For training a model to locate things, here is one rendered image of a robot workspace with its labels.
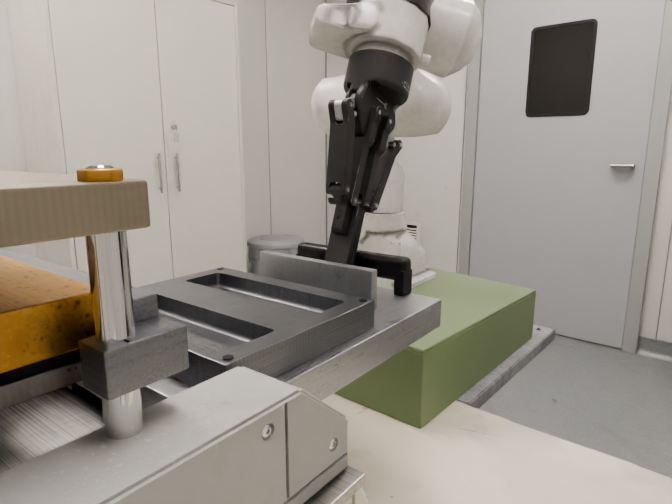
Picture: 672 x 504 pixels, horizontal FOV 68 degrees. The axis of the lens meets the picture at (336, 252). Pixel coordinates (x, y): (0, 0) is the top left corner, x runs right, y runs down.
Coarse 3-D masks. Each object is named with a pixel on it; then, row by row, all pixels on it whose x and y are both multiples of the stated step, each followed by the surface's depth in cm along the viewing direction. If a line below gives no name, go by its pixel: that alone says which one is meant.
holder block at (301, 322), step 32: (160, 288) 46; (192, 288) 46; (224, 288) 51; (256, 288) 49; (288, 288) 46; (320, 288) 46; (192, 320) 41; (224, 320) 39; (256, 320) 37; (288, 320) 37; (320, 320) 37; (352, 320) 40; (192, 352) 32; (224, 352) 32; (256, 352) 32; (288, 352) 34; (320, 352) 37; (192, 384) 32
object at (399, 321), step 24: (264, 264) 55; (288, 264) 53; (312, 264) 51; (336, 264) 49; (336, 288) 49; (360, 288) 47; (384, 288) 55; (384, 312) 47; (408, 312) 47; (432, 312) 50; (360, 336) 41; (384, 336) 43; (408, 336) 46; (312, 360) 36; (336, 360) 37; (360, 360) 40; (384, 360) 43; (72, 384) 40; (168, 384) 33; (312, 384) 35; (336, 384) 38; (144, 408) 33
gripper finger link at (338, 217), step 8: (336, 184) 52; (336, 192) 52; (336, 200) 54; (344, 200) 53; (336, 208) 54; (344, 208) 53; (336, 216) 54; (344, 216) 53; (336, 224) 54; (344, 224) 53; (336, 232) 53; (344, 232) 53
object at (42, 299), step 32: (0, 256) 30; (0, 288) 23; (32, 288) 23; (64, 288) 23; (0, 320) 20; (32, 320) 20; (64, 320) 22; (0, 352) 20; (32, 352) 21; (64, 352) 22; (0, 384) 20; (32, 384) 21; (64, 384) 22
